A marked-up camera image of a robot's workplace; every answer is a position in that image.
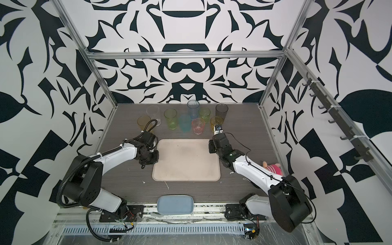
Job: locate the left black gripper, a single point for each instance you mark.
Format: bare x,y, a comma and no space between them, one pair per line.
156,158

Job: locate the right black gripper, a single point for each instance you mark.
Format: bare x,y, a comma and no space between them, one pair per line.
211,143

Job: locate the beige plastic tray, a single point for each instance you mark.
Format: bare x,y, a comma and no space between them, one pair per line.
186,160

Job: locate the amber plastic cup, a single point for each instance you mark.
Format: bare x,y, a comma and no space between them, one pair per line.
142,121

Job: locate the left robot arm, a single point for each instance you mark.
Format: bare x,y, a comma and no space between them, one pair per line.
82,184

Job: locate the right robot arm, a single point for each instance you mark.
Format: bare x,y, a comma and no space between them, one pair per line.
287,203

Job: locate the yellow plastic cup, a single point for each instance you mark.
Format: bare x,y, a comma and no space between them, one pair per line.
215,120

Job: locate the pink plastic cup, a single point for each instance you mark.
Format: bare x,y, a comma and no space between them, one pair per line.
198,125

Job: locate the small green plastic cup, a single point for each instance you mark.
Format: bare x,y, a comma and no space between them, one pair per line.
204,114

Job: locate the grey smoked plastic cup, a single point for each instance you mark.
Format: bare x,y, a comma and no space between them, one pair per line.
221,111

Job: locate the teal frosted plastic cup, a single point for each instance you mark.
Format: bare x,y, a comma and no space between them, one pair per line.
185,123

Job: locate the tall green plastic cup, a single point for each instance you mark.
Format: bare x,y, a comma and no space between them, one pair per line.
171,118

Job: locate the blue clear plastic cup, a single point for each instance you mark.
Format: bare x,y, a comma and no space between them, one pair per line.
193,109

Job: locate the blue grey oval dish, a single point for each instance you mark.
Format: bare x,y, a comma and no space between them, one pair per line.
175,205

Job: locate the cartoon face plush toy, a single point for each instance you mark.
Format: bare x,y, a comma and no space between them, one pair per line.
274,168

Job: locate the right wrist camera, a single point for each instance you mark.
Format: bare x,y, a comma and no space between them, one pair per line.
218,129

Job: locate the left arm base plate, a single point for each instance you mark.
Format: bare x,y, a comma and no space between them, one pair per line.
130,213

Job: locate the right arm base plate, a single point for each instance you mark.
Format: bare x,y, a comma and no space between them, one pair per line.
234,212

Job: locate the white slotted cable duct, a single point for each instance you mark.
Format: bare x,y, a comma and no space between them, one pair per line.
170,229

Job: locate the black wall hook rack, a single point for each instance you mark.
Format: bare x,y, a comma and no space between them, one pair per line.
340,118

